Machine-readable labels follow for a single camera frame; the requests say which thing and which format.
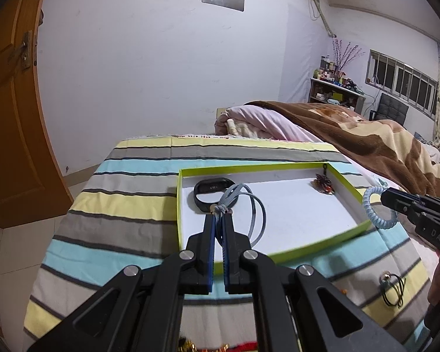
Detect striped bed sheet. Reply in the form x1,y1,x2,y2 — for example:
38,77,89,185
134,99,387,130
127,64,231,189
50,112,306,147
24,136,440,352

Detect brown fleece blanket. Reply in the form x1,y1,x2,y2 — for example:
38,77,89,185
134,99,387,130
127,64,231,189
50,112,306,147
244,101,440,206

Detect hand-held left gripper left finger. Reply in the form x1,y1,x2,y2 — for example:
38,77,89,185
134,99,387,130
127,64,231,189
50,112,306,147
26,213,218,352

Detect black hair ties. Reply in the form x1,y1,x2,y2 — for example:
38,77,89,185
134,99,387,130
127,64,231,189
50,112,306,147
378,272,406,308

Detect black smart band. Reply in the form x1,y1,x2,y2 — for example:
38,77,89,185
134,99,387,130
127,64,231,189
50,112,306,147
194,178,240,214

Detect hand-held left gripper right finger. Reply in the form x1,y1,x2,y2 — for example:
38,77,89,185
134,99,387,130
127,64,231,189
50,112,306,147
220,213,407,352

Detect purple flower branches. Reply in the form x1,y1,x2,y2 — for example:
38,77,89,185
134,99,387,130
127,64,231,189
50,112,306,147
332,38,366,77

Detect grey cord bracelet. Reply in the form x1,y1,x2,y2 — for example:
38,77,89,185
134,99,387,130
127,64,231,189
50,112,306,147
210,183,268,248

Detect green cardboard box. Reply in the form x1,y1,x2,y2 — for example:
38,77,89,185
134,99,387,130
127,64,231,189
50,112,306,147
176,160,373,275

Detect barred window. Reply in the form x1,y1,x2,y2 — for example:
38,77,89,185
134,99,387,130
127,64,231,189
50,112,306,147
367,49,439,120

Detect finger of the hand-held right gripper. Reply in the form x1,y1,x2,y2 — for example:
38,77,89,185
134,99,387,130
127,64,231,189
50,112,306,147
386,187,440,215
380,190,428,228

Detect dark red beaded charm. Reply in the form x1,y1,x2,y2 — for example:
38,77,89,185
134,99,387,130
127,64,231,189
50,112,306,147
312,164,336,195

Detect black padded chair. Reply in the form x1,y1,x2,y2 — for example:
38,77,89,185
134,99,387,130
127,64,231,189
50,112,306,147
370,93,410,122

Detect metal door latch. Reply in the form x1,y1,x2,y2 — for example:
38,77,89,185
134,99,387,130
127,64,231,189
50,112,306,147
9,31,38,71

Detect white shelf unit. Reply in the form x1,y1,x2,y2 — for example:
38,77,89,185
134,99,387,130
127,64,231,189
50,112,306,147
309,78,367,114

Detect cluster of bottles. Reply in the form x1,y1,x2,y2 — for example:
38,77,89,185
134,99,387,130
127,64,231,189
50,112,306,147
313,56,363,90

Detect wooden door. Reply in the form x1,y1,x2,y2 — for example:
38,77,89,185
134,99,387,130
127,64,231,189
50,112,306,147
0,0,75,232

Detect pink quilt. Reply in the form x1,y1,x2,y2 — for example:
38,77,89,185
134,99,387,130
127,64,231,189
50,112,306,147
214,105,321,143

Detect air conditioner pipe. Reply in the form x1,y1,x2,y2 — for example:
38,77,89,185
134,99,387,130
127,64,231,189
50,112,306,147
304,0,339,39

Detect light blue spiral hair tie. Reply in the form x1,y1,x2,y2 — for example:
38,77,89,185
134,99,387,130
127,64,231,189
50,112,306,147
362,186,400,231

